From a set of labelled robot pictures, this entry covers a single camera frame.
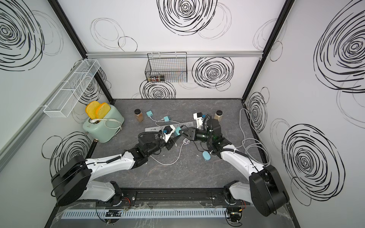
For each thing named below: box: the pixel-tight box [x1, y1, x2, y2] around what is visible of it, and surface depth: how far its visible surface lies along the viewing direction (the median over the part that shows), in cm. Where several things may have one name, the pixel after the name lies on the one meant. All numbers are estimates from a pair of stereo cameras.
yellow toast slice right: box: [96, 102, 111, 119], surface depth 88 cm
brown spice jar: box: [134, 108, 145, 123], surface depth 102 cm
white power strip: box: [144, 121, 196, 133], surface depth 101 cm
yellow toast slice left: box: [85, 100, 100, 120], surface depth 88 cm
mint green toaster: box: [82, 104, 125, 143], surface depth 89 cm
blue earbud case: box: [201, 151, 212, 162], surface depth 89 cm
